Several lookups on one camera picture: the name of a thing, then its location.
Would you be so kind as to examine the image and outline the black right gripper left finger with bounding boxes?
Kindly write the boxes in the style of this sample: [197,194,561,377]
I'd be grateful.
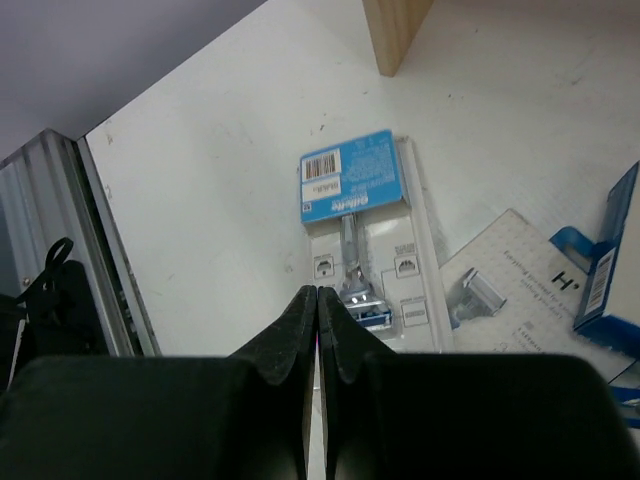
[1,285,317,479]

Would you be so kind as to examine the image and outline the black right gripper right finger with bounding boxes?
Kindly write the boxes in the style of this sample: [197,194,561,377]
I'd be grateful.
[318,288,639,479]

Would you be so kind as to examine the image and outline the Gillette blue razor blister pack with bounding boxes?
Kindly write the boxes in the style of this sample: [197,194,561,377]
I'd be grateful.
[298,130,454,353]

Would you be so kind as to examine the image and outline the grey Harry's razor box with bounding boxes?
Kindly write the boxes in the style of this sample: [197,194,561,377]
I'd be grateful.
[441,210,607,362]

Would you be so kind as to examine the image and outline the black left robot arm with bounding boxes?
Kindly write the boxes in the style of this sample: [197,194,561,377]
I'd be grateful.
[1,237,109,392]

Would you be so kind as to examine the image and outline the wooden two-tier shelf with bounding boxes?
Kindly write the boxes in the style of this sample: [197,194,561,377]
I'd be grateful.
[362,0,434,77]

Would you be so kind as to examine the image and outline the blue Harry's razor box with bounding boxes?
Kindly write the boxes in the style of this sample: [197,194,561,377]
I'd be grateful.
[548,160,640,346]

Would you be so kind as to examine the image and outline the aluminium table frame rail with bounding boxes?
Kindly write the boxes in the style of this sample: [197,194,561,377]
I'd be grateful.
[1,129,161,357]

